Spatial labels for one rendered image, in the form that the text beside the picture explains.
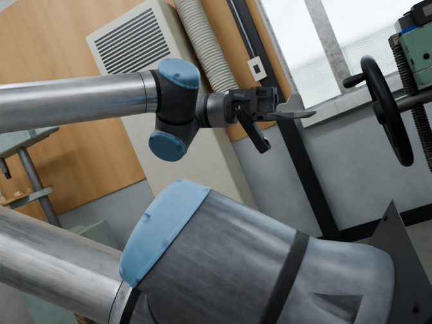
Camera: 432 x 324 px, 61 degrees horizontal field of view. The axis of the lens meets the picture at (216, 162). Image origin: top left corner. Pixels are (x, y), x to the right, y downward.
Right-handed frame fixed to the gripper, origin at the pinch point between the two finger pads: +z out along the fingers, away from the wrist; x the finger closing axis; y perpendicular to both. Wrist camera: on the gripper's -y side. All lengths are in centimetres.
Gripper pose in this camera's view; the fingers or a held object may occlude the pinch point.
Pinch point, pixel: (310, 115)
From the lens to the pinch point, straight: 89.8
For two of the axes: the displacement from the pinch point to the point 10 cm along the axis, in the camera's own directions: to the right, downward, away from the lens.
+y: -0.6, -9.8, -1.8
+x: 3.5, -1.9, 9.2
